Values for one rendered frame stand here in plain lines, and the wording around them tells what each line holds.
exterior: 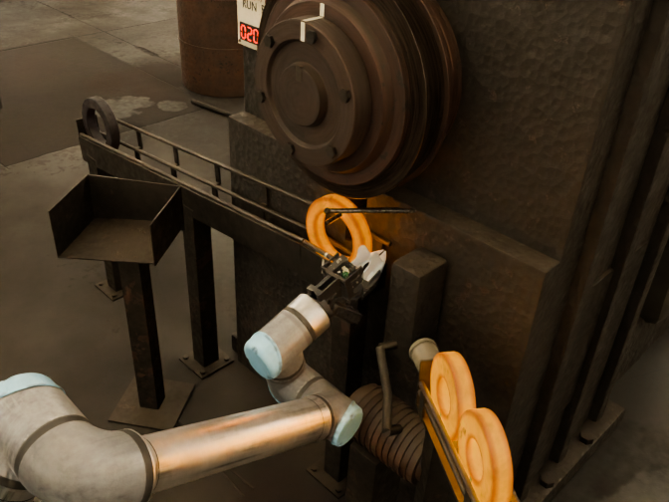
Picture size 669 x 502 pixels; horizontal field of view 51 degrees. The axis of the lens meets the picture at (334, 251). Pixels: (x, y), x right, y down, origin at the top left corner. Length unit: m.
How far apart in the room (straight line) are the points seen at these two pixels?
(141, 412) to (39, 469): 1.22
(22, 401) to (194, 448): 0.26
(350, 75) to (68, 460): 0.76
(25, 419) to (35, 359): 1.45
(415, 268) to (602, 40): 0.55
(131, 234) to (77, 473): 1.00
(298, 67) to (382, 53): 0.16
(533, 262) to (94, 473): 0.85
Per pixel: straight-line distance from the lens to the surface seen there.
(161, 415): 2.22
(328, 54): 1.28
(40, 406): 1.08
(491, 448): 1.11
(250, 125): 1.83
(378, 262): 1.50
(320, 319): 1.40
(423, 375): 1.35
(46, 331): 2.62
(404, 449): 1.45
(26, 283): 2.87
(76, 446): 1.03
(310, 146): 1.38
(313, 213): 1.61
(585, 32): 1.25
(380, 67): 1.27
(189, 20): 4.37
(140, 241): 1.88
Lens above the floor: 1.60
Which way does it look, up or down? 33 degrees down
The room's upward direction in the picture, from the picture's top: 3 degrees clockwise
